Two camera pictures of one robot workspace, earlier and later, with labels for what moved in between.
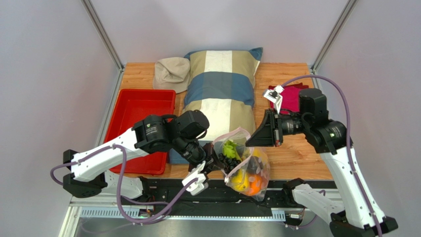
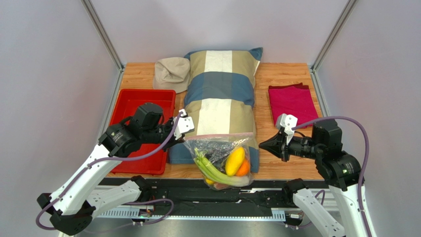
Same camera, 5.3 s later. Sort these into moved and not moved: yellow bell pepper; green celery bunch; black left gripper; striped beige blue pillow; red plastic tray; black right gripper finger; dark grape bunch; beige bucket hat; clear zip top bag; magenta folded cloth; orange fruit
Moved: dark grape bunch; yellow bell pepper; green celery bunch; clear zip top bag; black right gripper finger; black left gripper; orange fruit
Not moved: red plastic tray; magenta folded cloth; beige bucket hat; striped beige blue pillow
